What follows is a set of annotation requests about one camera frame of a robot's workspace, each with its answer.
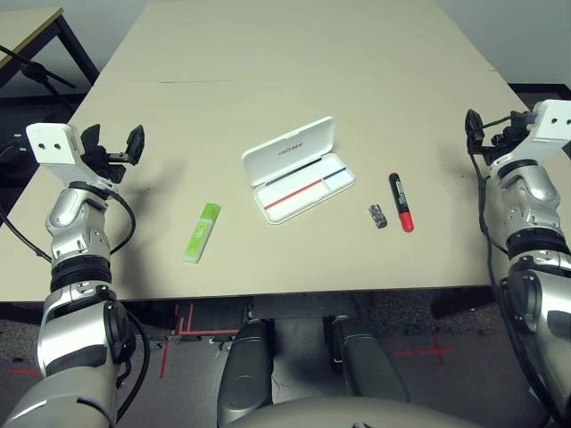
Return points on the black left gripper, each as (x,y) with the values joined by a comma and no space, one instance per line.
(105,167)

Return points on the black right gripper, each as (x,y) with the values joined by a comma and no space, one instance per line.
(502,138)

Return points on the red marker with black cap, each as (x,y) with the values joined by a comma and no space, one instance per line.
(401,200)

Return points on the green highlighter pen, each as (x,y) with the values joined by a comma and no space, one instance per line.
(201,234)

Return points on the small black grey eraser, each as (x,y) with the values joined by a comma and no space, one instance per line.
(377,217)

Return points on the white plastic pencil case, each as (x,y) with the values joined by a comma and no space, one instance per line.
(290,200)

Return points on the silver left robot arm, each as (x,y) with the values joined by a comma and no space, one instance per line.
(76,214)

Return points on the black tripod stand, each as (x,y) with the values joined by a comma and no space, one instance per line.
(33,69)

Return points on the beige side table black legs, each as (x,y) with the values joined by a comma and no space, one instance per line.
(27,31)

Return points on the red floor tape corner outline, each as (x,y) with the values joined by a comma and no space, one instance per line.
(183,318)

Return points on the long red floor tape strip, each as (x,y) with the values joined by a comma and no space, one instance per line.
(165,359)

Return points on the red floor tape cross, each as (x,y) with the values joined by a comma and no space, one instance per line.
(439,352)

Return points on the short red floor tape strip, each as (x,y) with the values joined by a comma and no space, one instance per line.
(20,371)

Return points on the dark table underframe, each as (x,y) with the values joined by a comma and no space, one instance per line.
(303,307)

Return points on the dark grey left robot leg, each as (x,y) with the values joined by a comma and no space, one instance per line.
(245,370)

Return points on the dark grey robot leg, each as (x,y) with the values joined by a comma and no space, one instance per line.
(370,365)
(245,370)

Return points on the dark grey right robot leg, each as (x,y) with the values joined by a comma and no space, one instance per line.
(370,365)

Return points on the grey robot torso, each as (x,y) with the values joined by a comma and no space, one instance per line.
(334,414)

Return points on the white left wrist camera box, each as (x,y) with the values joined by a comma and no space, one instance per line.
(53,147)

